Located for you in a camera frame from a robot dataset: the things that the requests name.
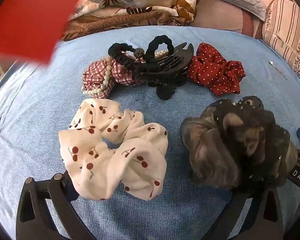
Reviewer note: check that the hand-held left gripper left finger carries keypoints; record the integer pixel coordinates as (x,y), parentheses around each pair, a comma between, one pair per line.
(55,195)

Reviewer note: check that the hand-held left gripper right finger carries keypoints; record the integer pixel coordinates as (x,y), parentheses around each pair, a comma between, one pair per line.
(250,213)

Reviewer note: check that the white cherry print scrunchie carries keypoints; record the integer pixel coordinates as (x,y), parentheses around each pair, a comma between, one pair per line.
(110,160)

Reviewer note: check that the dark sheer scrunchie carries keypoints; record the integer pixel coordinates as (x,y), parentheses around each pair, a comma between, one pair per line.
(230,145)

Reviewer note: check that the red polka dot scrunchie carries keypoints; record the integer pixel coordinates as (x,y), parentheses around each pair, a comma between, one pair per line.
(212,70)

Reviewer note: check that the red plaid scrunchie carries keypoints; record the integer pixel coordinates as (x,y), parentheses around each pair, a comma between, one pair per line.
(95,73)

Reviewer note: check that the black hair claw clip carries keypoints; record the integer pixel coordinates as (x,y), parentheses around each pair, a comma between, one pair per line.
(170,70)

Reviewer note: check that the white beaded hair band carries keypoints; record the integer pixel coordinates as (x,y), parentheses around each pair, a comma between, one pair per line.
(160,53)

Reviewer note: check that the red tray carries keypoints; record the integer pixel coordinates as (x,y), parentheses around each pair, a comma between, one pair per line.
(27,17)

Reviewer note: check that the small metal pin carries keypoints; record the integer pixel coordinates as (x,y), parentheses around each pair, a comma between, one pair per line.
(277,68)

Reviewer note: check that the blue cloth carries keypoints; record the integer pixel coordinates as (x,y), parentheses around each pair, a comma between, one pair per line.
(35,110)

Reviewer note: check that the striped floral pillow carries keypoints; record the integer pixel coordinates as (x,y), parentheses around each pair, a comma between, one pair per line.
(287,30)

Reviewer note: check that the pink striped bed sheet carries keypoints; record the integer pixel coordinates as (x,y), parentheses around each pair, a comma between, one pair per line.
(215,15)

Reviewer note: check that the brown quilted blanket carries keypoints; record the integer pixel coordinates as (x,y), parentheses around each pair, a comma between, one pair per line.
(120,20)

